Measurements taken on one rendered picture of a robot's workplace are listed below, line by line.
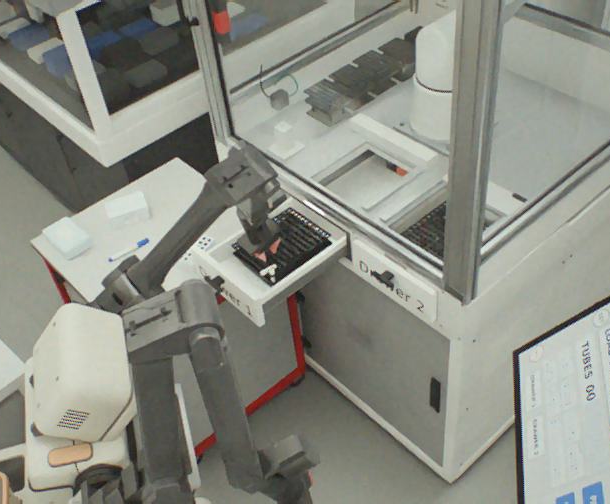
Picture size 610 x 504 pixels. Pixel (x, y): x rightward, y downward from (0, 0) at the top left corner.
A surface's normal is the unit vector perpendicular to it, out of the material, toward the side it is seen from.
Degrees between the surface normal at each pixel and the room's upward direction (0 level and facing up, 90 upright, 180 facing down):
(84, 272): 0
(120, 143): 90
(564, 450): 50
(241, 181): 35
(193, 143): 90
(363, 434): 0
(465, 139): 90
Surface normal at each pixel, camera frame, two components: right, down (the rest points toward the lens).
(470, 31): -0.74, 0.51
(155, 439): 0.22, 0.66
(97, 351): 0.58, -0.70
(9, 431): 0.71, 0.44
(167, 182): -0.09, -0.71
